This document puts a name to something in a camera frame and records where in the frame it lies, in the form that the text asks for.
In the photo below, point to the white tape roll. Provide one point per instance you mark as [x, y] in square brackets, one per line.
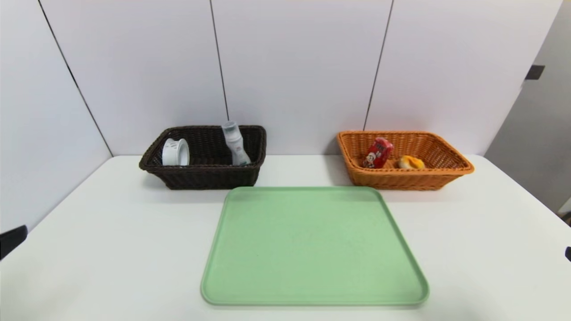
[175, 154]

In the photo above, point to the light green plastic tray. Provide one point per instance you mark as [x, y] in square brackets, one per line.
[312, 249]

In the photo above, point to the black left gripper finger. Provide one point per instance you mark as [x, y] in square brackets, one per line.
[11, 240]

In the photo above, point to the white plastic bottle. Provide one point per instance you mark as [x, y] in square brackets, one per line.
[235, 142]

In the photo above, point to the dark brown wicker basket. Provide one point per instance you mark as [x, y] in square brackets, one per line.
[209, 178]

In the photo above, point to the white bun with yellow top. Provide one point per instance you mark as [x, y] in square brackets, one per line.
[410, 162]

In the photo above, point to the red drink carton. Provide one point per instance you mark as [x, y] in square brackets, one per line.
[378, 152]

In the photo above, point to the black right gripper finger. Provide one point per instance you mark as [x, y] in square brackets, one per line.
[568, 254]

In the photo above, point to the orange wicker basket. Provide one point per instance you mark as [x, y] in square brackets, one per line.
[401, 178]

